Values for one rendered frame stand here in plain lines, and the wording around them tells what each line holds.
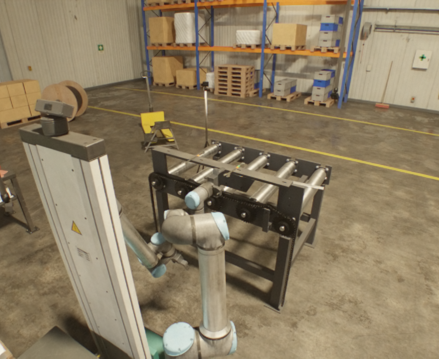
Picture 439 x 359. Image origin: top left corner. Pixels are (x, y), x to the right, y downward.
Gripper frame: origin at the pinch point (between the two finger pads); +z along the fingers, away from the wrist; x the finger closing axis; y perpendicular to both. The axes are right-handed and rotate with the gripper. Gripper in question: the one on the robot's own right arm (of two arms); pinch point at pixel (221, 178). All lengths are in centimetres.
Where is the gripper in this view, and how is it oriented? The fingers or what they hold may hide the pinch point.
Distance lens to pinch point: 185.4
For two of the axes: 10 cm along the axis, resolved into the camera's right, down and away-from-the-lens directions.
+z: 5.4, -3.9, 7.5
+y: -8.4, -2.5, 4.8
